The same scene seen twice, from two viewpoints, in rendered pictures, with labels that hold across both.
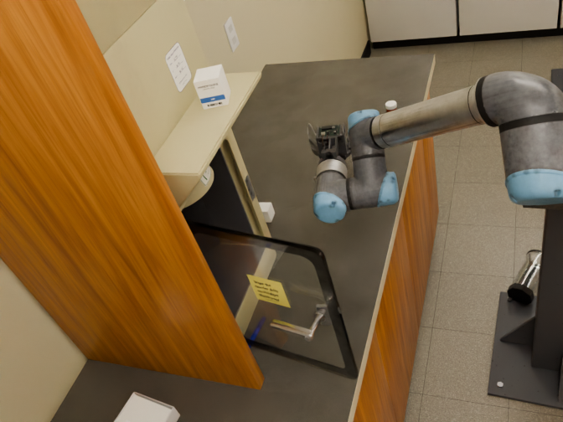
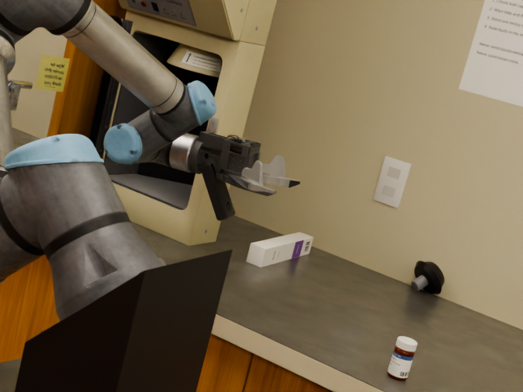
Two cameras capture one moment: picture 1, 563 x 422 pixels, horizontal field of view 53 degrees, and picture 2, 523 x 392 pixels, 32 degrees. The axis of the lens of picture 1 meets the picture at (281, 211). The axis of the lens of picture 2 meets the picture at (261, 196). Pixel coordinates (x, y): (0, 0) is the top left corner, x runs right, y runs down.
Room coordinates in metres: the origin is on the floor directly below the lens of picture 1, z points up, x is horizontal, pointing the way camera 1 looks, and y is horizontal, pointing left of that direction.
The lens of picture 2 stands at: (1.16, -1.97, 1.50)
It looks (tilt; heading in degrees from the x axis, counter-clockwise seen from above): 11 degrees down; 88
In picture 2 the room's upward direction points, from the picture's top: 15 degrees clockwise
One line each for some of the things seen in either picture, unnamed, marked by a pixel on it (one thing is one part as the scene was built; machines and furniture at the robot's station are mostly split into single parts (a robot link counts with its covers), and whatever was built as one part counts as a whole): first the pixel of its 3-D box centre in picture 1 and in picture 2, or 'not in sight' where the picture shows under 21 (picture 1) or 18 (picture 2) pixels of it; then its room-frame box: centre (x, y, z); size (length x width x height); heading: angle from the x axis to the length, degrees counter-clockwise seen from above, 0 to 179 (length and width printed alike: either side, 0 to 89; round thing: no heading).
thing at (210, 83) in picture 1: (212, 86); not in sight; (0.98, 0.05, 1.54); 0.05 x 0.05 x 0.06; 75
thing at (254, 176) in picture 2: not in sight; (257, 176); (1.20, -0.26, 1.19); 0.09 x 0.03 x 0.06; 125
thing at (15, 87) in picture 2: not in sight; (12, 96); (0.66, -0.02, 1.18); 0.02 x 0.02 x 0.06; 50
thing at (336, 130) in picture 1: (332, 151); (226, 159); (1.13, -0.17, 1.19); 0.12 x 0.08 x 0.09; 161
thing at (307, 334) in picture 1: (296, 322); not in sight; (0.65, 0.04, 1.20); 0.10 x 0.05 x 0.03; 50
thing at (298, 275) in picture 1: (272, 304); (50, 96); (0.72, 0.07, 1.19); 0.30 x 0.01 x 0.40; 50
